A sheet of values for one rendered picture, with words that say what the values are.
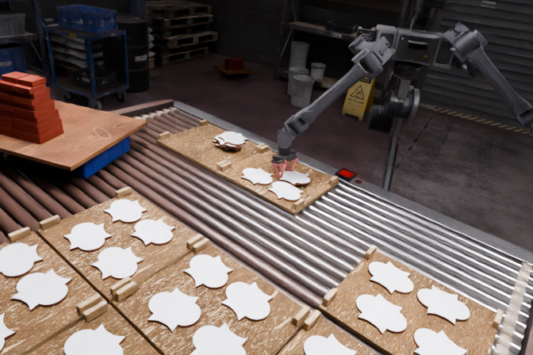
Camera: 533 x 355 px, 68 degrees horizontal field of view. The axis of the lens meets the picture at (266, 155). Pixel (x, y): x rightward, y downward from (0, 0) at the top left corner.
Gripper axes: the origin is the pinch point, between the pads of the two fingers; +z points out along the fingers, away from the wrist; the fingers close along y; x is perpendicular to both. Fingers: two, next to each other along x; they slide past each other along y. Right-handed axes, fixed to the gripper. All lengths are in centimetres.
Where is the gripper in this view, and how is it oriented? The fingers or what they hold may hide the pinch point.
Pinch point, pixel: (285, 173)
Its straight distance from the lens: 173.9
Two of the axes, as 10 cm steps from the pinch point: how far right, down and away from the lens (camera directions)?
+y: 5.9, -2.6, 7.6
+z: 0.4, 9.5, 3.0
